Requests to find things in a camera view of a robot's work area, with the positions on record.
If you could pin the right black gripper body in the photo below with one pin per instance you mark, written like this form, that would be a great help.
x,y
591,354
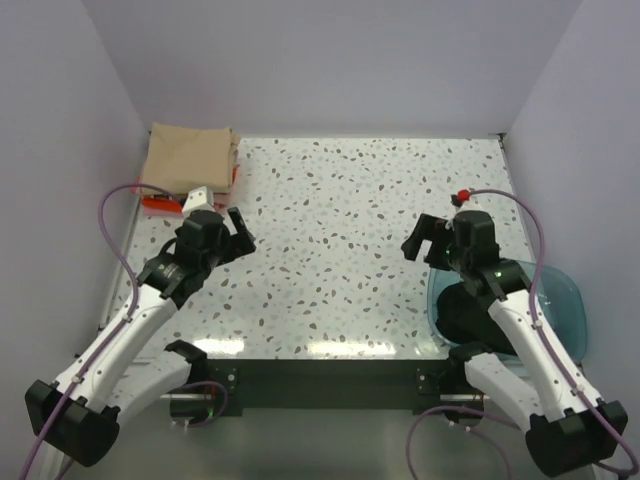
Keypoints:
x,y
457,256

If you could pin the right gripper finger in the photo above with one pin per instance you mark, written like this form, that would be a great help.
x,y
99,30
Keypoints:
x,y
437,253
428,228

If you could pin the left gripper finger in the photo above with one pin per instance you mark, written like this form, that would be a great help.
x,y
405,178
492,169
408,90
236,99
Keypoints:
x,y
238,222
240,245

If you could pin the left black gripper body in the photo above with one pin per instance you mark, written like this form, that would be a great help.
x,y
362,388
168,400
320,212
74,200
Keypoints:
x,y
216,256

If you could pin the black t shirt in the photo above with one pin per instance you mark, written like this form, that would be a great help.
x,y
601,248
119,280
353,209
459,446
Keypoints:
x,y
465,320

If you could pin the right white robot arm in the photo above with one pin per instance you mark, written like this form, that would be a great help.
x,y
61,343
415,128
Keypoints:
x,y
565,421

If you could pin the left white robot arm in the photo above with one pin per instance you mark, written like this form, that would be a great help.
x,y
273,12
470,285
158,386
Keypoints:
x,y
72,413

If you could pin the folded red orange t shirt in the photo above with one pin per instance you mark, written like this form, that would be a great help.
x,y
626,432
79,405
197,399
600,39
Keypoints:
x,y
161,204

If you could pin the folded beige t shirt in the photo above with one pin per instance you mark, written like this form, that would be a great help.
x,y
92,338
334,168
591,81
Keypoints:
x,y
181,159

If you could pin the blue transparent plastic bin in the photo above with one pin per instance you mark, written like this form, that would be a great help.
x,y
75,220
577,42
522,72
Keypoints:
x,y
556,293

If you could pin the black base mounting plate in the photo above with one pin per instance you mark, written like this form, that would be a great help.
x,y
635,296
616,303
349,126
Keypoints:
x,y
353,384

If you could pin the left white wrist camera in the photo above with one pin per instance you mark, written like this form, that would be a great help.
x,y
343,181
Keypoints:
x,y
201,198

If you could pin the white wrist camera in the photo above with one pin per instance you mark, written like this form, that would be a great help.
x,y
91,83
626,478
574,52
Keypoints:
x,y
464,201
201,198

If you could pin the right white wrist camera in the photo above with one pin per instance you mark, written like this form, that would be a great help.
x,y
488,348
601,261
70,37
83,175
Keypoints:
x,y
464,201

